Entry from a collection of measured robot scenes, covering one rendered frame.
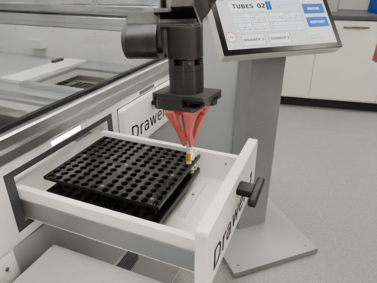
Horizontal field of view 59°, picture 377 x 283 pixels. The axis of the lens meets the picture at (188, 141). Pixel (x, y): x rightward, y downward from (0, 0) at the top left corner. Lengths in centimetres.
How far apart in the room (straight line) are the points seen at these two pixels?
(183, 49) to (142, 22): 9
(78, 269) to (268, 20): 108
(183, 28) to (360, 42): 309
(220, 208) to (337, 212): 170
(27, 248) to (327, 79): 323
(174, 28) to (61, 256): 44
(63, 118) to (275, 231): 138
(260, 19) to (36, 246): 106
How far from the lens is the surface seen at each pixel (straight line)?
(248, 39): 128
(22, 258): 68
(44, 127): 63
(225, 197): 48
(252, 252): 170
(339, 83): 360
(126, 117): 81
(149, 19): 57
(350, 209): 218
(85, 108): 71
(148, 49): 54
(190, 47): 53
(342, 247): 190
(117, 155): 65
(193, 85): 54
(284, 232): 183
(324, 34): 147
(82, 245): 81
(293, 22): 142
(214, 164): 67
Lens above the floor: 121
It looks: 26 degrees down
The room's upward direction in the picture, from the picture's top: straight up
